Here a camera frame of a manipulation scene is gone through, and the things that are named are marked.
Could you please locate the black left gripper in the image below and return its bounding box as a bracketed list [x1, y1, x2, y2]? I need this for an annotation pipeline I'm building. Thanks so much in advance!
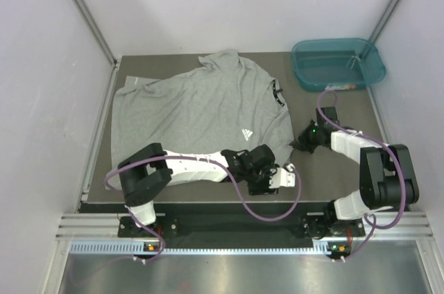
[244, 163, 279, 194]

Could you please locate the grey adidas t-shirt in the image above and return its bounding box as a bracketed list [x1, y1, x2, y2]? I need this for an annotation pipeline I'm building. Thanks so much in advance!
[110, 49, 296, 175]

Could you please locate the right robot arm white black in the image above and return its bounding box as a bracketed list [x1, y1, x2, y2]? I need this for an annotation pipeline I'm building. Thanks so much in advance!
[290, 120, 420, 236]

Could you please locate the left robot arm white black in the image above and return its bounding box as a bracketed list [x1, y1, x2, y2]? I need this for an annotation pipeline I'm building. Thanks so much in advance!
[117, 143, 286, 236]

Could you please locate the teal plastic bin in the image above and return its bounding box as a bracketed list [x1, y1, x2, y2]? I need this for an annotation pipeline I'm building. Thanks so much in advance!
[291, 38, 386, 92]

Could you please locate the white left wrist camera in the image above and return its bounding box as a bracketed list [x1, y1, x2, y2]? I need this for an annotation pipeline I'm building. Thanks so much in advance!
[268, 163, 296, 189]

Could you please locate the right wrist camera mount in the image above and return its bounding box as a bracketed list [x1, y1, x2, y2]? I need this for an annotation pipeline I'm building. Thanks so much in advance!
[316, 106, 339, 133]

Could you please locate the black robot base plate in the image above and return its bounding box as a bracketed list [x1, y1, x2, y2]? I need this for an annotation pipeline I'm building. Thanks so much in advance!
[117, 202, 367, 249]

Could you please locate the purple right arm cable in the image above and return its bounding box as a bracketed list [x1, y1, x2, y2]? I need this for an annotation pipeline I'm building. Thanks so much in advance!
[317, 89, 407, 263]

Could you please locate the aluminium front rail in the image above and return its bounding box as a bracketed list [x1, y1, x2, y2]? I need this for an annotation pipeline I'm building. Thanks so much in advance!
[56, 211, 433, 241]

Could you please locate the slotted grey cable duct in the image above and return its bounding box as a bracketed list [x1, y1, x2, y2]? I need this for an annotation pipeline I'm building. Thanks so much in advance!
[69, 241, 351, 255]

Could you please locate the right aluminium frame post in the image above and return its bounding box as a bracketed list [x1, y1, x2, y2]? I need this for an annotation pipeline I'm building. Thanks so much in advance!
[367, 0, 426, 44]

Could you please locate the aluminium frame post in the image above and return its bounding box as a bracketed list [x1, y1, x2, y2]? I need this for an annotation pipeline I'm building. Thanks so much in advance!
[367, 0, 426, 44]
[51, 0, 121, 69]

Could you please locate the left aluminium frame post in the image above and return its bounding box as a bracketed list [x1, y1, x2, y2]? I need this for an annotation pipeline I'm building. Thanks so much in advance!
[51, 0, 121, 69]

